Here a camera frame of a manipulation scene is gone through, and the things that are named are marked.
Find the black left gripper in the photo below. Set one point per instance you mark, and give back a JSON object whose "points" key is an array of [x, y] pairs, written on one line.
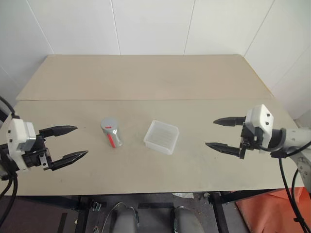
{"points": [[32, 159]]}

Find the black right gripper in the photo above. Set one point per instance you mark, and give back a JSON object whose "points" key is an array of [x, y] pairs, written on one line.
{"points": [[250, 138]]}

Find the silver red can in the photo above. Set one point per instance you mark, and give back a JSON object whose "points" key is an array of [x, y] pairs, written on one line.
{"points": [[114, 138]]}

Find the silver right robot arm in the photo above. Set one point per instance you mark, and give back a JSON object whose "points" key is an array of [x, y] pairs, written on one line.
{"points": [[296, 138]]}

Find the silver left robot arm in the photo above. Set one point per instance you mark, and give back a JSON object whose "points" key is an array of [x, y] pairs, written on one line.
{"points": [[3, 156]]}

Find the clear plastic square container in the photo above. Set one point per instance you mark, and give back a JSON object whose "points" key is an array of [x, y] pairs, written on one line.
{"points": [[161, 137]]}

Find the small green circuit board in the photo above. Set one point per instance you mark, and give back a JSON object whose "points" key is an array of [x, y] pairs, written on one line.
{"points": [[96, 206]]}

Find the white crumpled scrap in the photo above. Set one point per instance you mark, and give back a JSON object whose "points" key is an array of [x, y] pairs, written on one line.
{"points": [[183, 195]]}

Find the orange sheet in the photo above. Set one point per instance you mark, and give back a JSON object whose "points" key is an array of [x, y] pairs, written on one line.
{"points": [[262, 213]]}

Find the grey rounded shape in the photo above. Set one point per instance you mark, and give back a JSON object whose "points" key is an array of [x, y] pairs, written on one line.
{"points": [[187, 221], [126, 221]]}

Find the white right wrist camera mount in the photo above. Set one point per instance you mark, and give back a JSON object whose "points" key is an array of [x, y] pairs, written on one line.
{"points": [[260, 114]]}

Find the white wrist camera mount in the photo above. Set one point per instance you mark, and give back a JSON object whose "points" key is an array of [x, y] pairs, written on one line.
{"points": [[260, 114], [17, 131]]}

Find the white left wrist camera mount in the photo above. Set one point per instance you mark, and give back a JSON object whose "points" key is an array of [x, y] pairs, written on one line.
{"points": [[17, 131]]}

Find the black metal table frame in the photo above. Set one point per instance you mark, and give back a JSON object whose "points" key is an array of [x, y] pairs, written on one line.
{"points": [[218, 213]]}

